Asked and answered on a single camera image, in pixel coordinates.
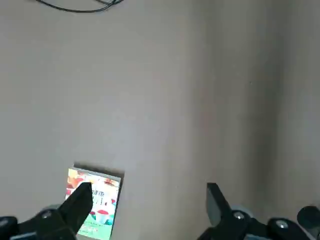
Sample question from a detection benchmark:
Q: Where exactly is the colourful green cover book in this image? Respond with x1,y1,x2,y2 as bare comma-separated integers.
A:
65,167,124,240

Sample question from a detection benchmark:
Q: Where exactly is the black loose table cable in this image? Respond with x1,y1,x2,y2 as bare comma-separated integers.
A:
34,0,124,13

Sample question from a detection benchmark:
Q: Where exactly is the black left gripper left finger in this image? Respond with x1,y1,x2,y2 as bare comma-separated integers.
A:
0,182,94,240

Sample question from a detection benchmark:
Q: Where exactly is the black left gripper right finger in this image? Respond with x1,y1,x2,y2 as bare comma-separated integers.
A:
197,182,320,240

